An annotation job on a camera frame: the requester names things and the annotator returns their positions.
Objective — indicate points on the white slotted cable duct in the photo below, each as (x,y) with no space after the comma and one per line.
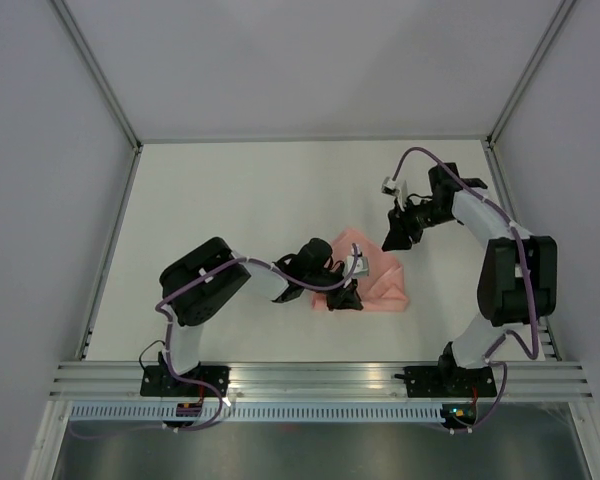
(284,412)

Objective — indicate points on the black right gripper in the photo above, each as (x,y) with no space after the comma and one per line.
(399,228)

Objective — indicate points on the aluminium frame post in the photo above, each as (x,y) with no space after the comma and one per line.
(87,56)
(548,39)

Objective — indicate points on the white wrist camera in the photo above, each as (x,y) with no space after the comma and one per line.
(398,190)
(356,263)

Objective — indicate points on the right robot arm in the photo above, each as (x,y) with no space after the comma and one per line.
(518,279)

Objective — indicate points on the pink cloth napkin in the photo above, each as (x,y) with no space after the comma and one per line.
(381,290)

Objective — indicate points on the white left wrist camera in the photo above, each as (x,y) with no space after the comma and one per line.
(356,263)

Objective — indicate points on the left side aluminium rail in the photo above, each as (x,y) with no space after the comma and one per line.
(106,258)

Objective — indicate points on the aluminium front rail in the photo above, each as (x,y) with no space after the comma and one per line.
(524,382)

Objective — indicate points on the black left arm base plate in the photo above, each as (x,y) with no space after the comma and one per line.
(158,382)

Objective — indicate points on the right aluminium frame post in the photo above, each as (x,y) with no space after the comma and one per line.
(548,39)

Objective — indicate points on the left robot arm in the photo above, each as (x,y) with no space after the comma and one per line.
(200,284)

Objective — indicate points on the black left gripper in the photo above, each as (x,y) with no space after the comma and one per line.
(345,298)

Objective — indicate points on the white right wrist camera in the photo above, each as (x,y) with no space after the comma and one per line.
(398,190)

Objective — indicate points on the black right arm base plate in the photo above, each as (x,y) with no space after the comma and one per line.
(431,382)

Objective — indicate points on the left aluminium frame post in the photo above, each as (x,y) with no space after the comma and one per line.
(87,56)

